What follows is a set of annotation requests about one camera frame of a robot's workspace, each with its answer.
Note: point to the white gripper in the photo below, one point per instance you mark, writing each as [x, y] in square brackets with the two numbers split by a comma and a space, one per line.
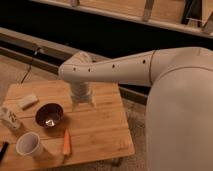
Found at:
[80, 91]

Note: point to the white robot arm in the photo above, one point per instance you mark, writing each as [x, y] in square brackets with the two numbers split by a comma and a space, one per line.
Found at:
[179, 110]

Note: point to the white sponge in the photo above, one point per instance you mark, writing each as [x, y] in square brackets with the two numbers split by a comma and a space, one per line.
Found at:
[27, 101]

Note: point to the dark brown bowl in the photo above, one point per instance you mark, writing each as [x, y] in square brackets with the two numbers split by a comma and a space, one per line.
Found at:
[49, 115]

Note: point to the orange carrot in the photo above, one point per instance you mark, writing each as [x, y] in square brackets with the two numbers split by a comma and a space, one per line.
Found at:
[67, 143]

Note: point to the wooden board table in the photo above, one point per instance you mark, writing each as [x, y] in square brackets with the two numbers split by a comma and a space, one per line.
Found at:
[96, 133]

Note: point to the white cup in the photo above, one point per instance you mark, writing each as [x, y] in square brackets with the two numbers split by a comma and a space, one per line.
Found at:
[29, 144]

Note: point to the grey metal rail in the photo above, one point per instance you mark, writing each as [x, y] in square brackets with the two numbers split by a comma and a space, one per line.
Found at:
[48, 51]

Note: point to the wooden shelf frame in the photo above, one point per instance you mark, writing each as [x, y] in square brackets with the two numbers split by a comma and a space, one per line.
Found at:
[163, 14]

